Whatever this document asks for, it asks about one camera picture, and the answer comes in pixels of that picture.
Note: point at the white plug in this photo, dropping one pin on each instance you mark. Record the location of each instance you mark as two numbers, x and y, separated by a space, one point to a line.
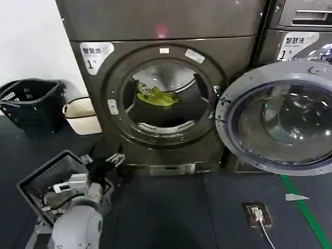
256 212

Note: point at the grey plastic laundry basket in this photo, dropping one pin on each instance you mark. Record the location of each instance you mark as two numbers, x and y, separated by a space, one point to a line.
63 157

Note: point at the black plastic laundry basket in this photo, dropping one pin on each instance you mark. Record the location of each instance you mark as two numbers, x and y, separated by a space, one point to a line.
31 103

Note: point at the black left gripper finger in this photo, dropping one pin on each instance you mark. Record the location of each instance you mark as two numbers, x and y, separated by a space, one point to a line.
115 158
86 158

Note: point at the round glass dryer door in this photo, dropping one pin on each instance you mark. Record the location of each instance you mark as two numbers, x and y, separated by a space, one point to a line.
280 116

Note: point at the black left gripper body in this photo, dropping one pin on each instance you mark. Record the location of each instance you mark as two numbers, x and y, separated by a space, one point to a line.
98 169

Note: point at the grey dryer with round opening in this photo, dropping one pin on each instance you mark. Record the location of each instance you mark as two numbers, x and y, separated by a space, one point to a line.
160 26

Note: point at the black floor socket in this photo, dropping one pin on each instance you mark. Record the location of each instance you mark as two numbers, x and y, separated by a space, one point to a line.
267 215

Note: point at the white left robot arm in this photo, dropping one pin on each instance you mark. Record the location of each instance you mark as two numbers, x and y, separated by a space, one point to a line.
77 220

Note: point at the green floor tape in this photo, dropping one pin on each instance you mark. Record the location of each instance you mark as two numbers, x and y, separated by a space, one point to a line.
306 207

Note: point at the grey washing machine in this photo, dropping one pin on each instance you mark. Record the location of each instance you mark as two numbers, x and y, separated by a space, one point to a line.
269 49

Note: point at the white arrow floor sticker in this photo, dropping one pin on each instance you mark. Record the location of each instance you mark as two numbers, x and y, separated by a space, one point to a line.
295 197

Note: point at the yellow-green garment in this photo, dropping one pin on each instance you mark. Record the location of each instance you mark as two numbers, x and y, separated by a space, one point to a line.
155 96

